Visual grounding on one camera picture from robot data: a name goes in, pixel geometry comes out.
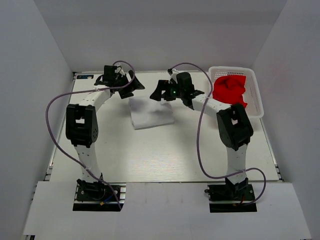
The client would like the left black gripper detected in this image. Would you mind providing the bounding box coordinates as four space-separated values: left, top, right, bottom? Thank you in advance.
113 70 144 99

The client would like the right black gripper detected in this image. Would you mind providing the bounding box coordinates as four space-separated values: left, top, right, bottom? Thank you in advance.
150 80 185 102

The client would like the white t shirt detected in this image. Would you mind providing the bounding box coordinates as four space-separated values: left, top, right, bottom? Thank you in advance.
128 96 175 130

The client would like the red t shirt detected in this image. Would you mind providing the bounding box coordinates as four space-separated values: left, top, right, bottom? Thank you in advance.
212 75 248 108

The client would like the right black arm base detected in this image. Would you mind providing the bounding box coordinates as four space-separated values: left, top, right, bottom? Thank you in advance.
204 184 258 213

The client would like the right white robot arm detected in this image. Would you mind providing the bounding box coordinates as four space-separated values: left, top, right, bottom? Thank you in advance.
150 72 253 200

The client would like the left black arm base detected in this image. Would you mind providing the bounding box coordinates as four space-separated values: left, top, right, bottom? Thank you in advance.
72 179 126 212

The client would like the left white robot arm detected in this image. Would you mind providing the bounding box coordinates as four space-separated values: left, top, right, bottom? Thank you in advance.
65 65 145 201

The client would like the blue table label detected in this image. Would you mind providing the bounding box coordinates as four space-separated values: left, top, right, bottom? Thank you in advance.
76 74 94 80

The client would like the white plastic basket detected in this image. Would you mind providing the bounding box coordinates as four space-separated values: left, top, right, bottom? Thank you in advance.
208 66 264 119

